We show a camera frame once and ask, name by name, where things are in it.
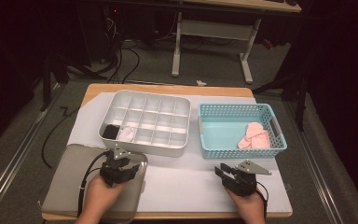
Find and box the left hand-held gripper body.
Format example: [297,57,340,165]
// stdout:
[99,144,131,188]

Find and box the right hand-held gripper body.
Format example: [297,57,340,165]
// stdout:
[223,160,272,197]

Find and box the light blue perforated basket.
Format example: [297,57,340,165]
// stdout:
[198,102,288,160]

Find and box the white divided storage box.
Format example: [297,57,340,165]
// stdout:
[98,90,192,158]

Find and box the white sock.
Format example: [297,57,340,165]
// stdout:
[117,124,137,143]

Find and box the black sock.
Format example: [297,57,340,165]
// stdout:
[102,124,120,141]

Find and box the translucent grey box lid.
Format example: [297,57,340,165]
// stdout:
[37,143,148,223]

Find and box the person's right hand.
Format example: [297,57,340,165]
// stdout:
[225,186,267,224]

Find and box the person's left hand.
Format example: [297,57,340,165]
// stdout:
[76,174,129,224]

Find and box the pink sock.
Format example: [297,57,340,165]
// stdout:
[246,121,266,138]
[238,130,272,149]

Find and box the white table cover sheet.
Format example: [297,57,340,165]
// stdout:
[66,91,293,214]

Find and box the black metal stand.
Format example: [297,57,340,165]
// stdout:
[253,71,311,132]
[40,52,108,112]

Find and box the white-framed desk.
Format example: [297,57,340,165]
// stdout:
[171,0,302,85]

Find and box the dark equipment with red light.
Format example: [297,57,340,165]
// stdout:
[101,4,125,63]

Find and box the right hand-held gripper cable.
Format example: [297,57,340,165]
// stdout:
[255,181,269,218]

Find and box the hand-held gripper cable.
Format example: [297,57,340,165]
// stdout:
[77,150,110,218]
[255,181,269,218]

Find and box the left hand-held gripper cable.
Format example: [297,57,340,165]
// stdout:
[77,150,110,218]

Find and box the thin black floor cable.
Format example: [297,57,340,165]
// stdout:
[41,106,80,172]

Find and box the metal floor rail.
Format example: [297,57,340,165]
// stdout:
[0,85,63,218]
[283,101,346,224]

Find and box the black floor cable bundle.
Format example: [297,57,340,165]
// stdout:
[103,17,141,85]

